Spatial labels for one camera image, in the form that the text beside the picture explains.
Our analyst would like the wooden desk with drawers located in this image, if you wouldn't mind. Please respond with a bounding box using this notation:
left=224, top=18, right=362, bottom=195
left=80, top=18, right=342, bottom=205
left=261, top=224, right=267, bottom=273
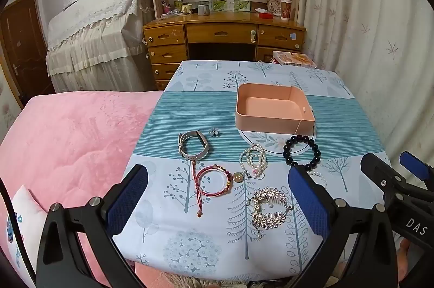
left=142, top=10, right=306, bottom=92

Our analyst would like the cream shaggy cloth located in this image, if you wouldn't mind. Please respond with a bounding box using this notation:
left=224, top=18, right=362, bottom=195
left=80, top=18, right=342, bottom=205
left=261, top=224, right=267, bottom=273
left=159, top=273, right=292, bottom=288

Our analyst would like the pink square box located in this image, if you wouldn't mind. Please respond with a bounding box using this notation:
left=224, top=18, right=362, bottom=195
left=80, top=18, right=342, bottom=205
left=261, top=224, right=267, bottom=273
left=235, top=83, right=317, bottom=135

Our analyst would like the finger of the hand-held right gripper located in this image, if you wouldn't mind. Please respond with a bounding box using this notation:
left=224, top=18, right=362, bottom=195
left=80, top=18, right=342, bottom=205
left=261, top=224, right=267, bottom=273
left=360, top=153, right=434, bottom=207
left=399, top=151, right=434, bottom=188

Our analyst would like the pink fleece blanket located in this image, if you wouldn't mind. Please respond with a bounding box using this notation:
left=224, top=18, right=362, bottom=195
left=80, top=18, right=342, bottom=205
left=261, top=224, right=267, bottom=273
left=0, top=90, right=163, bottom=288

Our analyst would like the tree print tablecloth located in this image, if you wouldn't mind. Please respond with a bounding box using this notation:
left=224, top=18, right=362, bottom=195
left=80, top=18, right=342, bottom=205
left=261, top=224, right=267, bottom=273
left=113, top=60, right=387, bottom=283

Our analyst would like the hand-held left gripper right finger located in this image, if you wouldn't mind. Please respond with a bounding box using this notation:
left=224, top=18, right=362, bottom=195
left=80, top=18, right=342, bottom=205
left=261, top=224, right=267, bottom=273
left=288, top=167, right=397, bottom=288

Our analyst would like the large pearl bracelet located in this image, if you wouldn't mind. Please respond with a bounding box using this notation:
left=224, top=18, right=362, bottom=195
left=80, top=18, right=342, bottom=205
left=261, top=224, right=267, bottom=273
left=239, top=144, right=267, bottom=180

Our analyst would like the patterned flower pot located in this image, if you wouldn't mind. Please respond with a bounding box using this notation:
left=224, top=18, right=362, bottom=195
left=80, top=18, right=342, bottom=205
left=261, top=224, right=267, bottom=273
left=266, top=0, right=282, bottom=16

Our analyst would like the lace covered piano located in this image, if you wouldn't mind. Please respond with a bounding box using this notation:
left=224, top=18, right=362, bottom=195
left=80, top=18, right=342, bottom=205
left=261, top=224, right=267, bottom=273
left=46, top=0, right=153, bottom=93

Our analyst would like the red patterned cup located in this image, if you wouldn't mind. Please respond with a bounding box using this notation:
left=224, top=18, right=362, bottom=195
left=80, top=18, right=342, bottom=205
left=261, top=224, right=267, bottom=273
left=280, top=0, right=293, bottom=20

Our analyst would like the red string bracelet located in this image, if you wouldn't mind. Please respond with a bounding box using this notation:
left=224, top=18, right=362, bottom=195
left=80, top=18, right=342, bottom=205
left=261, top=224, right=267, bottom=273
left=192, top=162, right=234, bottom=217

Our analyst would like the colourful printed box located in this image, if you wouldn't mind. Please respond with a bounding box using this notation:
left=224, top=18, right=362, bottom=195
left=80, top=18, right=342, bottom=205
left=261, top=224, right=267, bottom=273
left=271, top=51, right=317, bottom=69

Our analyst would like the brown wooden door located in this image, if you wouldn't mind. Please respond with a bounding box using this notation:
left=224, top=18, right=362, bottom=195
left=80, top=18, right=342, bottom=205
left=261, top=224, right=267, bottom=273
left=0, top=0, right=56, bottom=99

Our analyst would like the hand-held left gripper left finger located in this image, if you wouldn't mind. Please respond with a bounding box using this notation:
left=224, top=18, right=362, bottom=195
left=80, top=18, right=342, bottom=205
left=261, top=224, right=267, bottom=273
left=36, top=164, right=150, bottom=288

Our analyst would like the small pearl bead bracelet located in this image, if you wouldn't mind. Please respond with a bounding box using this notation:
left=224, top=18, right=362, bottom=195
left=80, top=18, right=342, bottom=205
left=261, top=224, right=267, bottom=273
left=307, top=171, right=328, bottom=188

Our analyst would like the white floral curtain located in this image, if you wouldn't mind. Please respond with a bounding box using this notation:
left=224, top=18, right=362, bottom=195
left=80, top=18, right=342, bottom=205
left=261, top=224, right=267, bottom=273
left=298, top=0, right=434, bottom=173

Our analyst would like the white strap wrist watch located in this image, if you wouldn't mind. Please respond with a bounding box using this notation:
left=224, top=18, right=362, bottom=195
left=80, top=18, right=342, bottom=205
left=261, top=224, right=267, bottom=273
left=178, top=130, right=211, bottom=161

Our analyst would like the white printed pillow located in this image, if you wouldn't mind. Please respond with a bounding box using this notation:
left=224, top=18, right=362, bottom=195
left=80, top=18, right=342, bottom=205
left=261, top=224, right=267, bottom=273
left=0, top=184, right=46, bottom=288

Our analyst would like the black bead bracelet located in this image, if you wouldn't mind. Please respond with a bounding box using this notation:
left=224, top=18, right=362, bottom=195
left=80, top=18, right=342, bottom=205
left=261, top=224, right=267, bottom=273
left=283, top=135, right=321, bottom=171

